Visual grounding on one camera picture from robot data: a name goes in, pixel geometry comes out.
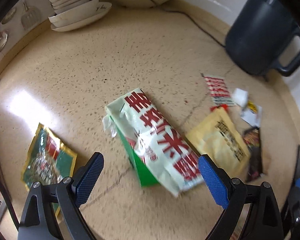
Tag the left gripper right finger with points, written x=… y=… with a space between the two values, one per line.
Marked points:
x=263 y=220

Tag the green gold seaweed packet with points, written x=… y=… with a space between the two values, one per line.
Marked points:
x=49 y=160

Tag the hanging steel ladle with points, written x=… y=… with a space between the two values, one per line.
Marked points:
x=0 y=41

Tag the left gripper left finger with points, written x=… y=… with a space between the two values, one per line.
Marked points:
x=38 y=220

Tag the yellow snack packet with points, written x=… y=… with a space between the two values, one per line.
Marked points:
x=217 y=137

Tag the small white creamer cup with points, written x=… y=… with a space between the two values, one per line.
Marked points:
x=240 y=97

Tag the black electric kettle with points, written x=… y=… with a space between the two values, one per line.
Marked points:
x=260 y=34

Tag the red checkered sauce sachet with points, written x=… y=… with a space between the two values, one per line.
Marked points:
x=218 y=90

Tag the white red rice bag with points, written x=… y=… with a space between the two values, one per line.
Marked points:
x=157 y=152

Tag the stack of white bowls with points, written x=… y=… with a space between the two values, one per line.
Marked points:
x=74 y=14

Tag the white yellow sauce sachet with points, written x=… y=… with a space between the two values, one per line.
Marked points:
x=252 y=114

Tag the hanging slotted spatula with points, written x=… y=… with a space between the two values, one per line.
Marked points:
x=31 y=16

